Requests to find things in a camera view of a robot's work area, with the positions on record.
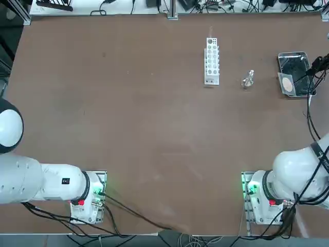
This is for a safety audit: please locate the black wire tripod stand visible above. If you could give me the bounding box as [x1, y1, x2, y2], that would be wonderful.
[291, 69, 317, 96]

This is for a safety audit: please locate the wire gauze with ceramic centre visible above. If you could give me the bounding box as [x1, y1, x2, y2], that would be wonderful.
[277, 72, 296, 96]

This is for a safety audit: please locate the steel tray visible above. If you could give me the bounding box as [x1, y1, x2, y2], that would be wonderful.
[277, 51, 317, 98]

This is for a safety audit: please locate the white test tube rack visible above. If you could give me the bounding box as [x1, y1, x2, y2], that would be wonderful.
[204, 37, 221, 86]

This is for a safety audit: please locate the black ridged device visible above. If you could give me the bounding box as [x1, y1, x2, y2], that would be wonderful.
[35, 0, 74, 12]

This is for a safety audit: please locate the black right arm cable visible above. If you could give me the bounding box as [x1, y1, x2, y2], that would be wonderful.
[302, 70, 329, 206]

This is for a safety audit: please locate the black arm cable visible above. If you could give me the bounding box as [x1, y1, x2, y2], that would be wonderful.
[20, 202, 124, 237]
[302, 70, 329, 206]

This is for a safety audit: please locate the aluminium camera post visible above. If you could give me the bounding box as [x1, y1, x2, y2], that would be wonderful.
[167, 0, 178, 20]

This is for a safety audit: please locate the black table cable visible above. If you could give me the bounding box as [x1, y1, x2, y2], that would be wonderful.
[101, 192, 180, 231]

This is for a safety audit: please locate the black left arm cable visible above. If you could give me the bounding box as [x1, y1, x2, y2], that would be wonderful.
[20, 202, 124, 237]

